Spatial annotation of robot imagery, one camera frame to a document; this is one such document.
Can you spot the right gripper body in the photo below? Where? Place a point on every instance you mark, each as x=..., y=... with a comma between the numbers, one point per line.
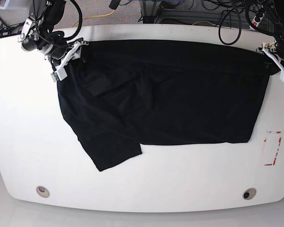
x=56, y=55

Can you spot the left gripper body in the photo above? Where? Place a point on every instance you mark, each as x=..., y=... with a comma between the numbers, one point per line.
x=274, y=51

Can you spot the black T-shirt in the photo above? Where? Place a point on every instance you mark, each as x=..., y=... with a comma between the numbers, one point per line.
x=122, y=94

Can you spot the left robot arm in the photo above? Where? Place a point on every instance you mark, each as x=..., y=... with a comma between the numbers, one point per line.
x=274, y=11

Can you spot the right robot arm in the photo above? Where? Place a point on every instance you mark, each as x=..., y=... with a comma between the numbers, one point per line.
x=38, y=31

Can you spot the white power strip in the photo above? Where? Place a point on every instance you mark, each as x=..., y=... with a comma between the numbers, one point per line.
x=257, y=19

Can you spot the red tape rectangle marking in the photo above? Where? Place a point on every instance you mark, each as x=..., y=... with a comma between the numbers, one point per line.
x=271, y=146

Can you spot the right table grommet hole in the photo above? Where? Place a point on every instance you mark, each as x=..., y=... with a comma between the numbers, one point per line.
x=249, y=194

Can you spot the table grommet hole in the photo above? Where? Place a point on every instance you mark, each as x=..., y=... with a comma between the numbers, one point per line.
x=42, y=191
x=249, y=194

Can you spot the left table grommet hole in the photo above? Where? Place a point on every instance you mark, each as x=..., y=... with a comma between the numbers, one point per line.
x=42, y=191

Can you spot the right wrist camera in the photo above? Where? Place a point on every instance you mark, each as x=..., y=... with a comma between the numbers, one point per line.
x=59, y=75

